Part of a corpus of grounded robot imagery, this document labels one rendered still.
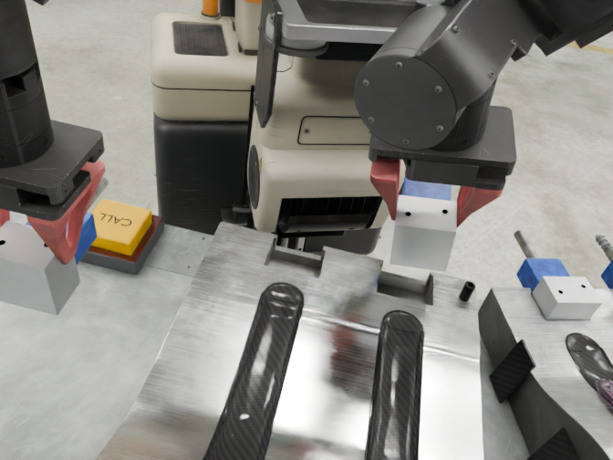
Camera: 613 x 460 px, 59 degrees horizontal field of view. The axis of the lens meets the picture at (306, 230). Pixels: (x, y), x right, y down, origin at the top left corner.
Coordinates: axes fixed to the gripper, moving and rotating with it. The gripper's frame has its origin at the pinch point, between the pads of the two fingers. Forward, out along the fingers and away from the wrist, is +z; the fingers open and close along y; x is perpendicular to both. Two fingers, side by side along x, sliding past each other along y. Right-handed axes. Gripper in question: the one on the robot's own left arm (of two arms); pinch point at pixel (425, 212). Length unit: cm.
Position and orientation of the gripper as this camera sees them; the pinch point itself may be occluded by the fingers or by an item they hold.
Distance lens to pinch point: 47.9
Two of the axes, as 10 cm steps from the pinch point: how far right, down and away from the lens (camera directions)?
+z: 0.3, 6.6, 7.5
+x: 1.9, -7.4, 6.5
